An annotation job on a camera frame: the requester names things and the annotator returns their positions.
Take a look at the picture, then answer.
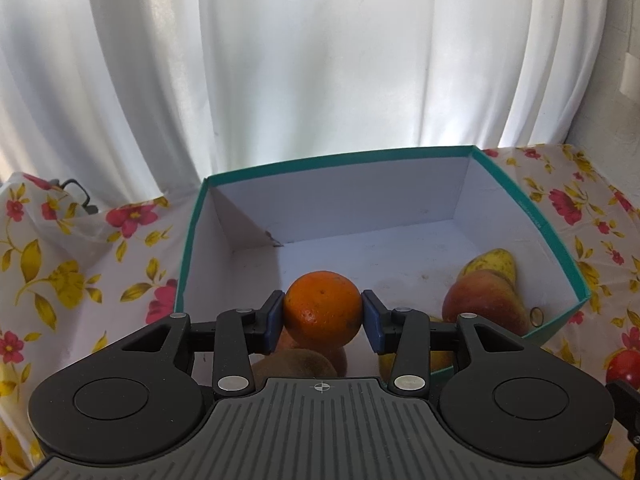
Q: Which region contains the red and green apple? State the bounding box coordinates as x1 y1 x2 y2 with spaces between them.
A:
442 270 530 337

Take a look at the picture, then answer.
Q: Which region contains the large yellow guava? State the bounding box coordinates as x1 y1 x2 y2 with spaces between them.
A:
459 248 518 286

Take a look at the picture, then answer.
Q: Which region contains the teal cardboard box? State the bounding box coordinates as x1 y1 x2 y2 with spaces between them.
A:
173 145 592 376

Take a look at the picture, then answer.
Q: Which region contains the black cable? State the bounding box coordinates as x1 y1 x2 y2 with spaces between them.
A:
50 177 99 215

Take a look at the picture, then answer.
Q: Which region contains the orange tangerine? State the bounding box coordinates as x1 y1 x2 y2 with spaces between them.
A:
283 270 363 348

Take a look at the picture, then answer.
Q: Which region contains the brown kiwi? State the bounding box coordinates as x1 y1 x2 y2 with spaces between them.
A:
250 349 340 380

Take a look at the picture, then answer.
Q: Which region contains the white curtain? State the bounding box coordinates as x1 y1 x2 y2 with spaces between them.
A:
0 0 616 211

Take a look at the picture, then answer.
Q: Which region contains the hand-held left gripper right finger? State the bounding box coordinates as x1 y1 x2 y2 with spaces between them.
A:
361 289 526 401

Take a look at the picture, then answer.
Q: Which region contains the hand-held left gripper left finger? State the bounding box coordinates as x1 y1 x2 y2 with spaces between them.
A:
120 290 287 401

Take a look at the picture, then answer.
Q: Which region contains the floral tablecloth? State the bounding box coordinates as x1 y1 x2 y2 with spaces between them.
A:
0 144 640 480

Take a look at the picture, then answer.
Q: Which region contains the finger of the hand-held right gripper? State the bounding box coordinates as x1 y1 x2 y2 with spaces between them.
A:
606 381 640 443

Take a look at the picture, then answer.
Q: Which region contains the small yellow guava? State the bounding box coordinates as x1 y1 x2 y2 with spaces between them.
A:
378 350 457 377

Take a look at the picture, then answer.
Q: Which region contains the red cherry tomato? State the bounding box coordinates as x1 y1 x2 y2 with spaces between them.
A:
606 350 640 387

